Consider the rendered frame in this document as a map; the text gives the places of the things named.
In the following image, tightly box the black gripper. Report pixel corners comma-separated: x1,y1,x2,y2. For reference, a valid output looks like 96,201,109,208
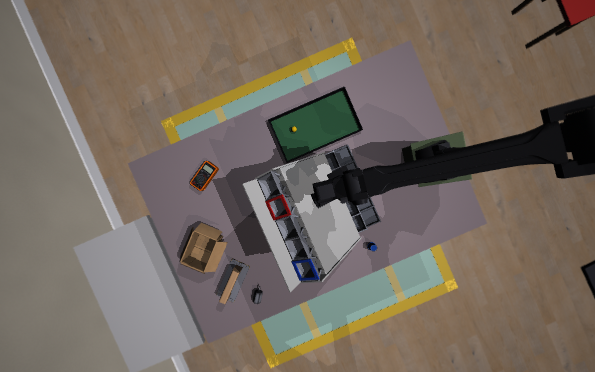
327,166,348,204

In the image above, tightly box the blue square band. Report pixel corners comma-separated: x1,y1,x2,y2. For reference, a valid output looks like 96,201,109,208
292,259,319,281

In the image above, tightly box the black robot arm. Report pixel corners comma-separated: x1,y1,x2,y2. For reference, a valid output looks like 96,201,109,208
311,95,595,208

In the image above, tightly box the orange digital multimeter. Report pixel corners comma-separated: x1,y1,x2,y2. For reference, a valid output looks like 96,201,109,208
190,161,219,191

